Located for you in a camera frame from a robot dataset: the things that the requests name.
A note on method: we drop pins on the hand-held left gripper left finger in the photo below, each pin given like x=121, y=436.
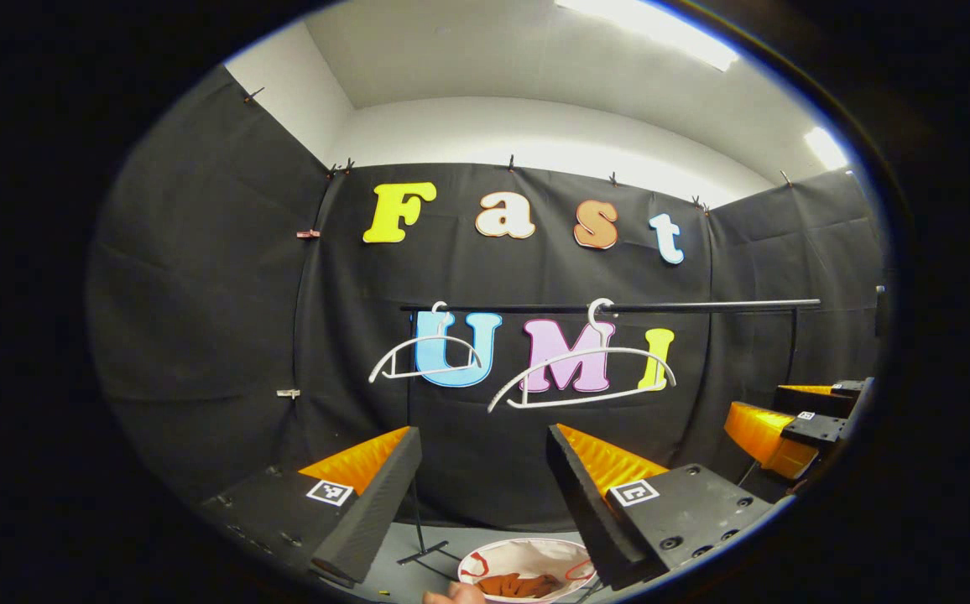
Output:
x=376, y=503

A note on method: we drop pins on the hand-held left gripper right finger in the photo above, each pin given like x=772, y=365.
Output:
x=586, y=503

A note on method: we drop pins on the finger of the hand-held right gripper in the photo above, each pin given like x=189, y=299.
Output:
x=766, y=432
x=821, y=399

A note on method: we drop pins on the black clothes rack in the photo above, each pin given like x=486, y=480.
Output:
x=703, y=305

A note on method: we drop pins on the white plastic hanger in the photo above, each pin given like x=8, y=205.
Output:
x=418, y=344
x=586, y=356

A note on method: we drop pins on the white clip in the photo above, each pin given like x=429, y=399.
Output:
x=288, y=393

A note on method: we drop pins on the black backdrop cloth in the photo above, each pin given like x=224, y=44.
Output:
x=216, y=335

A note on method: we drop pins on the small ceiling light panel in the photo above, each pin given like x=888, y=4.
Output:
x=826, y=148

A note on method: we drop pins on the pink clip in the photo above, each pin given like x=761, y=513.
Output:
x=308, y=233

